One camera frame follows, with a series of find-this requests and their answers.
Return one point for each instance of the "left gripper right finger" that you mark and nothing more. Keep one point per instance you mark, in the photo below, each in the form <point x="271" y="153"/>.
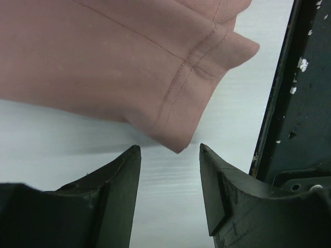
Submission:
<point x="242" y="211"/>

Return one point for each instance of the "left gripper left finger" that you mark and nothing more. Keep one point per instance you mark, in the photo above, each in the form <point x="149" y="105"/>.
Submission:
<point x="94" y="211"/>

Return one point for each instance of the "pink t shirt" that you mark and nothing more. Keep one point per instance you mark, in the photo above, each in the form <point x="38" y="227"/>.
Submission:
<point x="152" y="64"/>

